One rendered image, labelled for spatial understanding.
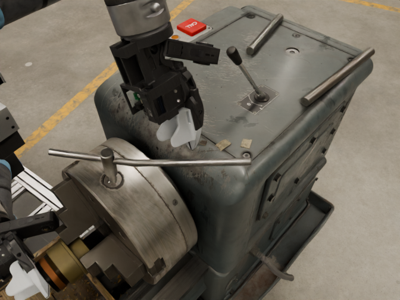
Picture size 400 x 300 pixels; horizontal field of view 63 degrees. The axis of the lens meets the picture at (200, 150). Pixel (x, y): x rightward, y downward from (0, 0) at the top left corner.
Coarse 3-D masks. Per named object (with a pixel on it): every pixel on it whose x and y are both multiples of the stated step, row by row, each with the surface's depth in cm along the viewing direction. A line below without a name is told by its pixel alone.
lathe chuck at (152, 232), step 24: (72, 168) 63; (96, 168) 61; (120, 168) 61; (96, 192) 58; (120, 192) 59; (144, 192) 60; (120, 216) 57; (144, 216) 59; (168, 216) 61; (144, 240) 58; (168, 240) 62; (168, 264) 65
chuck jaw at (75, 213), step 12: (72, 180) 65; (60, 192) 63; (72, 192) 65; (72, 204) 65; (84, 204) 66; (60, 216) 63; (72, 216) 65; (84, 216) 66; (96, 216) 67; (60, 228) 65; (72, 228) 65; (84, 228) 66; (72, 240) 65
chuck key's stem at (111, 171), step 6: (102, 150) 53; (108, 150) 53; (102, 156) 52; (108, 156) 52; (102, 162) 54; (108, 162) 53; (108, 168) 55; (114, 168) 56; (108, 174) 56; (114, 174) 57; (114, 180) 59
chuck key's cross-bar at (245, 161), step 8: (48, 152) 54; (56, 152) 54; (64, 152) 54; (72, 152) 54; (80, 152) 54; (88, 160) 54; (96, 160) 54; (120, 160) 54; (128, 160) 54; (136, 160) 54; (144, 160) 54; (152, 160) 54; (160, 160) 53; (168, 160) 53; (176, 160) 53; (184, 160) 52; (192, 160) 52; (200, 160) 52; (208, 160) 52; (216, 160) 51; (224, 160) 51; (232, 160) 51; (240, 160) 51; (248, 160) 50
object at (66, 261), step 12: (60, 240) 64; (48, 252) 63; (60, 252) 63; (72, 252) 63; (84, 252) 65; (36, 264) 62; (48, 264) 62; (60, 264) 62; (72, 264) 62; (48, 276) 61; (60, 276) 62; (72, 276) 63; (60, 288) 62
